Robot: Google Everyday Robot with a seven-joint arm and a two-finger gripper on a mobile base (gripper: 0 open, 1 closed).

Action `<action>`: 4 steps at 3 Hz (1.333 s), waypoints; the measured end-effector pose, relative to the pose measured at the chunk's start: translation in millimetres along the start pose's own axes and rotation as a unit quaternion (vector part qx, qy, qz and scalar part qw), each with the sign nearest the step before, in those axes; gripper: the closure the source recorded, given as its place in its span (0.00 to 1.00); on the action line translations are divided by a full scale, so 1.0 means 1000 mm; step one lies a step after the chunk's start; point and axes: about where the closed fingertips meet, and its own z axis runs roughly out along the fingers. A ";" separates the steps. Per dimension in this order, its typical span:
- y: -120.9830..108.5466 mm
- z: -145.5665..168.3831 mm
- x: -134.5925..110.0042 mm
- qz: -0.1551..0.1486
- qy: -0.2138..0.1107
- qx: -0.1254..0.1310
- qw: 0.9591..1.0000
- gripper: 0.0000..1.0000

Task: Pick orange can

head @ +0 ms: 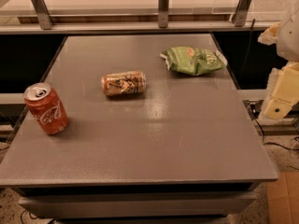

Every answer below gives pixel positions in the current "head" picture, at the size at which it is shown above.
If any green chip bag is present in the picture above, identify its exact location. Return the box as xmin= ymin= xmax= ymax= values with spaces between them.
xmin=160 ymin=47 xmax=226 ymax=77

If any black cable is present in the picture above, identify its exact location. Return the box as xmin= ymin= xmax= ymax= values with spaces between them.
xmin=241 ymin=18 xmax=299 ymax=152

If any orange soda can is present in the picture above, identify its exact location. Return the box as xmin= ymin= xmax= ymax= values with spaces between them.
xmin=101 ymin=71 xmax=146 ymax=96

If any red Coca-Cola can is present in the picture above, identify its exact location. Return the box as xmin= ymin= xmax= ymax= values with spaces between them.
xmin=23 ymin=83 xmax=68 ymax=135

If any cardboard box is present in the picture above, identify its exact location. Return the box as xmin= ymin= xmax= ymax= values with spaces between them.
xmin=266 ymin=172 xmax=299 ymax=224

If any grey table cabinet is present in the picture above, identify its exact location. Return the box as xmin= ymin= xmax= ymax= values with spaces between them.
xmin=19 ymin=191 xmax=256 ymax=219

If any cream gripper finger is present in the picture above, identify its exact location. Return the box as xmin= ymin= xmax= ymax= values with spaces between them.
xmin=258 ymin=22 xmax=280 ymax=46
xmin=263 ymin=62 xmax=299 ymax=119

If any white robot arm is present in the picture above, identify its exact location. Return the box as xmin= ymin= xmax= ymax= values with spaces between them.
xmin=258 ymin=1 xmax=299 ymax=119

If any metal railing frame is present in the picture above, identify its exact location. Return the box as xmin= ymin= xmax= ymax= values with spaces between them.
xmin=0 ymin=0 xmax=281 ymax=35

